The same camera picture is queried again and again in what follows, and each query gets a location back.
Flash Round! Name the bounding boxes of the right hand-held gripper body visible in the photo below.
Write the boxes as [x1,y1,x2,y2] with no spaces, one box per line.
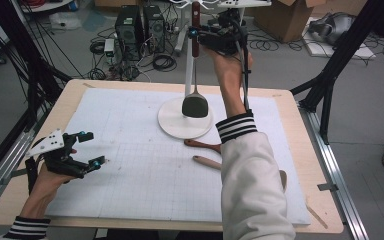
[199,0,273,56]

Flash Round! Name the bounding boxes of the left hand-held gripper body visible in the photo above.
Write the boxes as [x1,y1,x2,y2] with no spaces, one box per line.
[24,129,89,179]

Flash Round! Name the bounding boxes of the metal spatula with brown handle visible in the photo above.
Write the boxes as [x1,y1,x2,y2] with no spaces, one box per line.
[181,1,210,119]

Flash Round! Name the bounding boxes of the white hook stand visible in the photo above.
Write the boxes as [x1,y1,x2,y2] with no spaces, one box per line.
[157,0,219,140]

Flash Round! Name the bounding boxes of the dark brown wooden spoon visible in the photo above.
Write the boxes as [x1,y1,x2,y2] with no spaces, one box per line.
[183,138,223,154]

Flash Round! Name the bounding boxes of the light wooden spoon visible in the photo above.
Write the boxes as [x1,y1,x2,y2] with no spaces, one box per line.
[192,155,288,193]

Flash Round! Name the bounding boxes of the person's left hand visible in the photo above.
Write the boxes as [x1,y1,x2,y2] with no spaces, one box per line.
[26,164,78,209]

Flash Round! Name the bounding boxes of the person's right hand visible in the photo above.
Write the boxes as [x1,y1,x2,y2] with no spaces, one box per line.
[202,46,254,93]

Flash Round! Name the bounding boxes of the black computer tower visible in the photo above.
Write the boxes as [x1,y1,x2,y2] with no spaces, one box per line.
[143,4,166,54]
[114,5,145,62]

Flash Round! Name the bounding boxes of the white grid mat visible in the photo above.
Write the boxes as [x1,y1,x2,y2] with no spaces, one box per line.
[44,87,312,225]

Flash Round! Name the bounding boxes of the large cardboard box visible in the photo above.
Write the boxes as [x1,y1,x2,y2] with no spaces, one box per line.
[253,0,328,43]

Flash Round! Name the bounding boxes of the small white device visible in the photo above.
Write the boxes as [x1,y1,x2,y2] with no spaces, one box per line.
[103,38,115,58]

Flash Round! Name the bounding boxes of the flat cardboard piece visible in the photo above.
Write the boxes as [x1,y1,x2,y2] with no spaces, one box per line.
[94,0,138,8]

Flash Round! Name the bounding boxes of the grey bag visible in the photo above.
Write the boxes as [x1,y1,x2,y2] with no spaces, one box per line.
[308,12,356,46]

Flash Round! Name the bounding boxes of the clear plastic bag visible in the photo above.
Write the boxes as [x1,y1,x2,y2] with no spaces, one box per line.
[49,12,83,31]

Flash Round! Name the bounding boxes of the brown cardboard box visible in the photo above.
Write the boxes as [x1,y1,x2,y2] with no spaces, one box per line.
[309,0,368,16]

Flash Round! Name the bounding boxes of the round white table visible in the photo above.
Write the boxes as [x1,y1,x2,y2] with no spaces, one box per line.
[19,0,74,14]

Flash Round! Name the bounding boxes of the white board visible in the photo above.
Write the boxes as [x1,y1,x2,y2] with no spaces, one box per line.
[301,16,378,60]

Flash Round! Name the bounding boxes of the thin wooden strip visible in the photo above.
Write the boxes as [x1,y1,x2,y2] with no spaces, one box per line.
[304,199,329,230]

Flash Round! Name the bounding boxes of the left hand-held gripper cable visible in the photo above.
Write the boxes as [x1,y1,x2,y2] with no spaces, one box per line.
[24,156,40,196]

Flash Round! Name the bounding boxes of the hand-held gripper cable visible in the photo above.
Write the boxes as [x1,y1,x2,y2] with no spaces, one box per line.
[24,156,40,196]
[233,18,252,112]

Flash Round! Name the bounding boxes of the loose black floor cables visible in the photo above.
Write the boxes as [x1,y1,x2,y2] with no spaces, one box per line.
[249,29,303,53]

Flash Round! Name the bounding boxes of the grey metal bracket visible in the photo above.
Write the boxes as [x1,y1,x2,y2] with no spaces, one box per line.
[0,167,29,186]
[317,182,339,192]

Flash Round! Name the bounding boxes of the coiled black cable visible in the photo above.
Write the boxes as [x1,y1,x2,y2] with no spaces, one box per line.
[152,53,178,73]

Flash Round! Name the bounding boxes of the right hand-held gripper cable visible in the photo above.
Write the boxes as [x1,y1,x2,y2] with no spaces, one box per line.
[233,18,252,112]

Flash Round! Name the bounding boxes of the tangle of black cables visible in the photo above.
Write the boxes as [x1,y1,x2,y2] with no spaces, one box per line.
[88,26,151,82]

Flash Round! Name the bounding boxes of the black frame strut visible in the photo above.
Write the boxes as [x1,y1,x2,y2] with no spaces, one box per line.
[0,0,73,134]
[289,0,384,145]

